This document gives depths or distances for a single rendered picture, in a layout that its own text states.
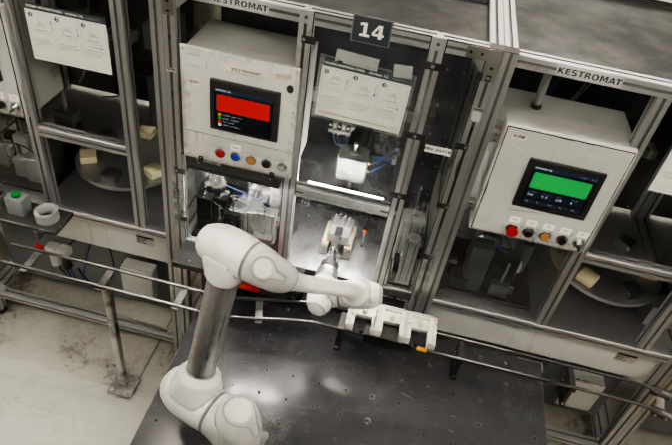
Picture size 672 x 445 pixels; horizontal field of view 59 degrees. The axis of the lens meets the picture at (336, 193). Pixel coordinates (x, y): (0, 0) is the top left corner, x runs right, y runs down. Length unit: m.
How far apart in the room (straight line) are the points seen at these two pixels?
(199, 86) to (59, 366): 1.84
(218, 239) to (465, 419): 1.26
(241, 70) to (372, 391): 1.34
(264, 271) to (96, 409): 1.72
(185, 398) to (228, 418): 0.18
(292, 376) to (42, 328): 1.61
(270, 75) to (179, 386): 1.08
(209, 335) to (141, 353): 1.43
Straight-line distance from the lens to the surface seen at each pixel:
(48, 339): 3.56
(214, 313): 1.95
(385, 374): 2.55
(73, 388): 3.35
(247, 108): 2.09
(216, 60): 2.07
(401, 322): 2.47
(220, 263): 1.83
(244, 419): 2.07
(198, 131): 2.25
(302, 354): 2.55
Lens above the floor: 2.76
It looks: 39 degrees down
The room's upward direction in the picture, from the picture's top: 9 degrees clockwise
